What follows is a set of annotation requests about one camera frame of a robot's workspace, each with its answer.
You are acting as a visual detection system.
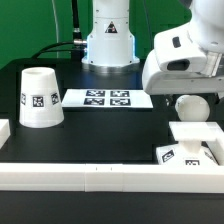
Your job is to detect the white lamp base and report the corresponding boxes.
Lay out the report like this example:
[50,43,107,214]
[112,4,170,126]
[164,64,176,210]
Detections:
[156,122,219,167]

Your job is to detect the grey thin cable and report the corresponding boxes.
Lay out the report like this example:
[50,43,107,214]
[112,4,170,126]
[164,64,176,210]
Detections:
[51,0,61,59]

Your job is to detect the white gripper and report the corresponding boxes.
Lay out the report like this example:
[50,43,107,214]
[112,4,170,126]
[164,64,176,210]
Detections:
[142,52,224,95]

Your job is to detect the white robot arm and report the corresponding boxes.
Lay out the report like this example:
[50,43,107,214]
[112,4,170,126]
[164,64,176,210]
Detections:
[82,0,224,95]

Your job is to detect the white lamp bulb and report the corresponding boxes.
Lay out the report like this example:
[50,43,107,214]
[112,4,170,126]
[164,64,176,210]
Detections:
[175,95,210,122]

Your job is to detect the black cable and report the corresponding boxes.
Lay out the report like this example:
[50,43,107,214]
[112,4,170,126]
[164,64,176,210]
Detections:
[31,0,88,59]

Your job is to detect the white front wall bar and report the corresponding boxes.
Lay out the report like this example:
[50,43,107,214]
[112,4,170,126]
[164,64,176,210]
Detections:
[0,163,224,193]

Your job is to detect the white marker tag board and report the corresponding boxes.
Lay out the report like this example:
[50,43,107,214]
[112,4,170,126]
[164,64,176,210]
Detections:
[62,89,153,109]

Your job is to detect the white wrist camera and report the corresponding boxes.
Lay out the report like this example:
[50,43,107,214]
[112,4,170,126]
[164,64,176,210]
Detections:
[154,25,207,72]

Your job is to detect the white lamp shade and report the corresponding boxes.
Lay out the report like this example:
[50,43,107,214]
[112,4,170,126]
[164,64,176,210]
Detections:
[19,67,64,128]

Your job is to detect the white left wall bar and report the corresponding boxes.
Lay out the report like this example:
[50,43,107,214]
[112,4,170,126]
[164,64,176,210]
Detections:
[0,119,11,149]

